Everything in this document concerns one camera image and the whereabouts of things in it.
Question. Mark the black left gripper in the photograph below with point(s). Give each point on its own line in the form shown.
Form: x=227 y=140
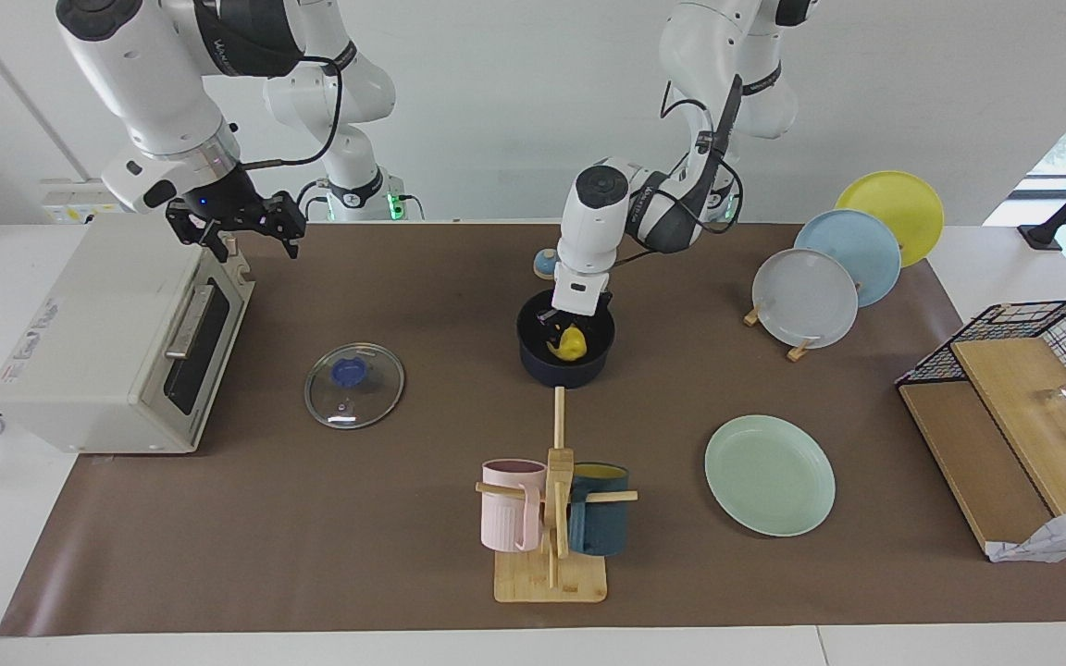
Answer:
x=600 y=310

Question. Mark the white power strip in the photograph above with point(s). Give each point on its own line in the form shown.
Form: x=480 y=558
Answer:
x=70 y=208

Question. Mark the wooden mug tree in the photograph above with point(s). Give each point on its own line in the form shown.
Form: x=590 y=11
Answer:
x=551 y=578

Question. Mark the brown table mat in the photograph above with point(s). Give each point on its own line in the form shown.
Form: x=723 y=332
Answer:
x=357 y=518

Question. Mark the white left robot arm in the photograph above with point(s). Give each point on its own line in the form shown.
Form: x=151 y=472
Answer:
x=593 y=208

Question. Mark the wooden plate rack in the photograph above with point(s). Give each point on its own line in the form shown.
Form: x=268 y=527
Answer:
x=801 y=351

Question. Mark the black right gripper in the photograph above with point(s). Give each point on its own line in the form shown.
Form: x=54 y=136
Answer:
x=218 y=199

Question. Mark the cream toaster oven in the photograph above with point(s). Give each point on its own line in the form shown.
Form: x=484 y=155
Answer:
x=80 y=351

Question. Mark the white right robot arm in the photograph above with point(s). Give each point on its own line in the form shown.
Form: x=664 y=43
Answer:
x=154 y=74

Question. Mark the glass lid with blue knob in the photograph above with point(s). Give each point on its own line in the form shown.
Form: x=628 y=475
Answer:
x=376 y=388

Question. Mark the pink ribbed mug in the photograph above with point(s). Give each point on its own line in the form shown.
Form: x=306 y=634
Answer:
x=505 y=518

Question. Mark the dark blue saucepan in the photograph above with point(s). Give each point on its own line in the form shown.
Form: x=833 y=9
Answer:
x=570 y=375

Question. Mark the dark teal mug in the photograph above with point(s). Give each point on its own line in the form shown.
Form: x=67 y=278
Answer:
x=602 y=527

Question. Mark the light blue plate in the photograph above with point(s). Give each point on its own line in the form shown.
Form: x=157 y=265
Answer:
x=857 y=254

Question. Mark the grey plate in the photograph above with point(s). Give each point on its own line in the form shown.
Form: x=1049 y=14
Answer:
x=806 y=301

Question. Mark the yellow plate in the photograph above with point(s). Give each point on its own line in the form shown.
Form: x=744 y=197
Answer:
x=894 y=199

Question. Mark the mint green plate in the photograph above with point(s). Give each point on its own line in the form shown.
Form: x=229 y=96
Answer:
x=769 y=476

